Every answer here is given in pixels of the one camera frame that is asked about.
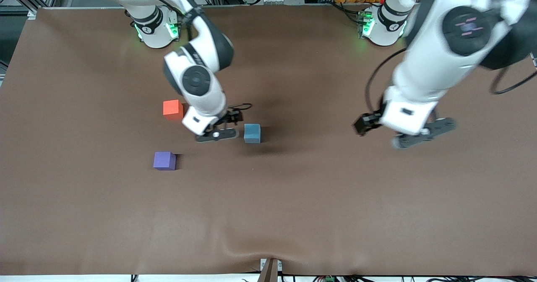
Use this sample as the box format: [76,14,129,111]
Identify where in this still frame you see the brown table mat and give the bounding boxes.
[0,3,537,277]

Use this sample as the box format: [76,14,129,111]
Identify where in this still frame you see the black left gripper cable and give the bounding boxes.
[364,47,409,115]

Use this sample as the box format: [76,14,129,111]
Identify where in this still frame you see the blue foam block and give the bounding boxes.
[244,123,261,144]

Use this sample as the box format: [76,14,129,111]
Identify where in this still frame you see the metal table clamp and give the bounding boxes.
[259,258,282,282]

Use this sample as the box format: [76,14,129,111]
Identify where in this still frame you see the purple foam block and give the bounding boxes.
[153,151,177,171]

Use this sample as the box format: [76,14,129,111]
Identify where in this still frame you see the orange foam block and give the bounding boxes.
[163,99,184,120]

